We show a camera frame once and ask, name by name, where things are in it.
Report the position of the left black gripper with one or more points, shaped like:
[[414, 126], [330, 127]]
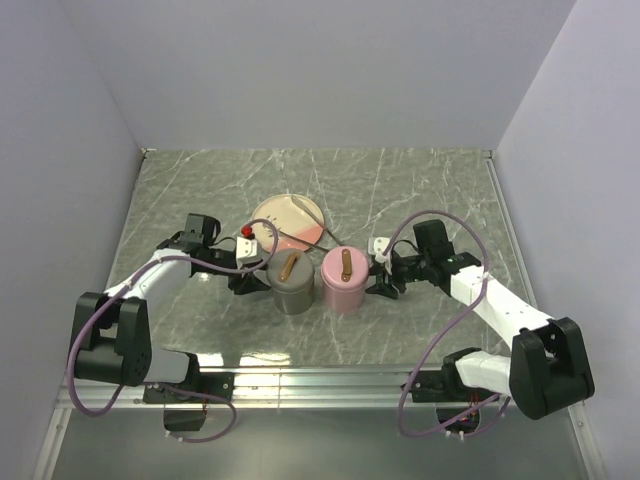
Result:
[[248, 283]]

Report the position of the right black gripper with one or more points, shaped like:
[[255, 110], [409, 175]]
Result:
[[385, 288]]

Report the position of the pink cylindrical container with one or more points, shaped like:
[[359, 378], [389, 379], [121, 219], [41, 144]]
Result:
[[343, 302]]

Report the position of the grey cylindrical container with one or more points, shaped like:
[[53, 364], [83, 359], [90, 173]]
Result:
[[294, 303]]

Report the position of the metal tongs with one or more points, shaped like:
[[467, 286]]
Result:
[[315, 220]]

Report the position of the pink round lid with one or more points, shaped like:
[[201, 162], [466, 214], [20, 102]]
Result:
[[345, 269]]

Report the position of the grey round lid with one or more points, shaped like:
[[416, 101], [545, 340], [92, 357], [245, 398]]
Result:
[[290, 271]]

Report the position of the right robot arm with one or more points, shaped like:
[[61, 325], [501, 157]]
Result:
[[547, 368]]

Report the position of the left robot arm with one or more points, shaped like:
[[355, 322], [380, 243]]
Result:
[[111, 340]]

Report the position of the pink and cream plate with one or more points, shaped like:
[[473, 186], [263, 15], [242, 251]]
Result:
[[264, 235]]

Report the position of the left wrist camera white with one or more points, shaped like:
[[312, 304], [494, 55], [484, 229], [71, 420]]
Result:
[[247, 248]]

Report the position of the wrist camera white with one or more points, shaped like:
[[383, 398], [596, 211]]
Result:
[[377, 248], [247, 248]]

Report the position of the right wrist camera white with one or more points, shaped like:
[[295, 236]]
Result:
[[377, 248]]

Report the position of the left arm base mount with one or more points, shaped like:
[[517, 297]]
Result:
[[200, 390]]

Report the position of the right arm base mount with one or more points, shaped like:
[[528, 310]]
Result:
[[459, 408]]

